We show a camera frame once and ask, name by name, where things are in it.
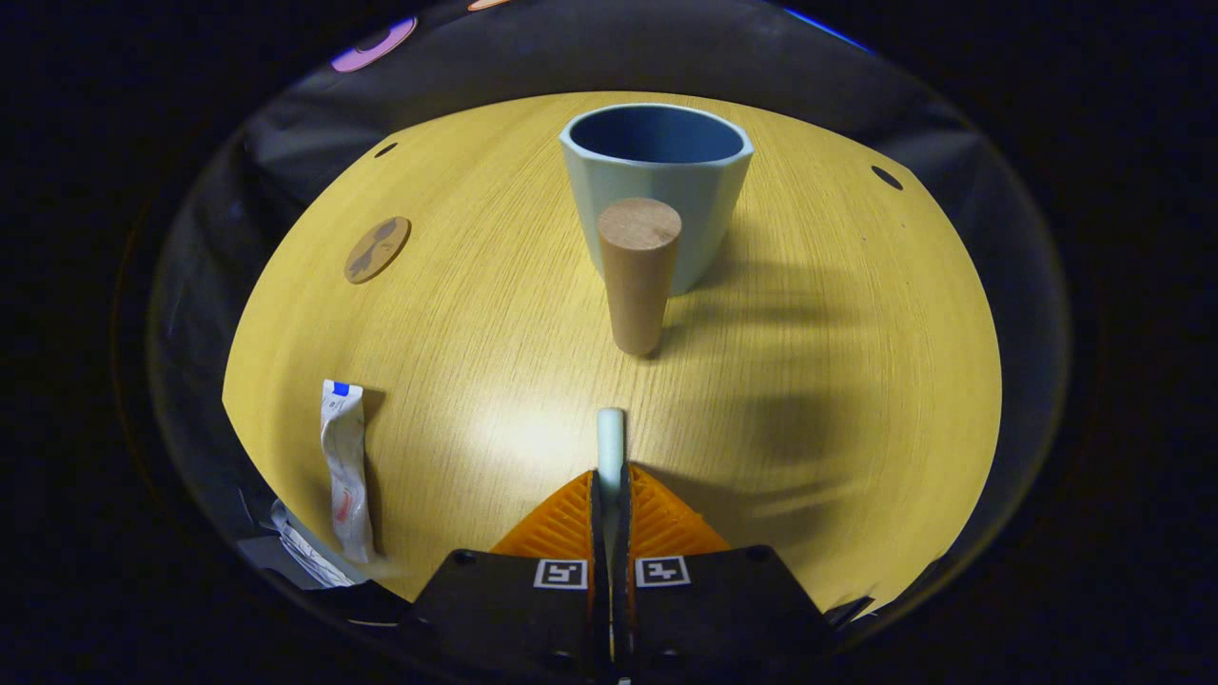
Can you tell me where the black backdrop cloth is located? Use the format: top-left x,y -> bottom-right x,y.
152,0 -> 1067,401

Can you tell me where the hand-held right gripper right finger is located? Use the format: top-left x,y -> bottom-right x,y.
613,463 -> 831,681

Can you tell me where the blue cup with wooden handle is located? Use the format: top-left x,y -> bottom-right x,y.
559,103 -> 756,359

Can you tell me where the white toothbrush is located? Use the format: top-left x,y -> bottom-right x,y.
596,408 -> 626,548

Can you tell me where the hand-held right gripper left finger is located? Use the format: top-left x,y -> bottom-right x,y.
408,469 -> 611,681

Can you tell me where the white toothpaste tube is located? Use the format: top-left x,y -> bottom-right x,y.
320,380 -> 376,564

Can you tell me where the wooden desktop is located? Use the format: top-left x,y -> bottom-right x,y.
222,90 -> 1003,610

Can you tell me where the round brown coaster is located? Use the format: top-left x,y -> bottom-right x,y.
344,216 -> 413,285

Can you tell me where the white printed packet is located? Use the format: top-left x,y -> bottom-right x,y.
269,499 -> 367,589

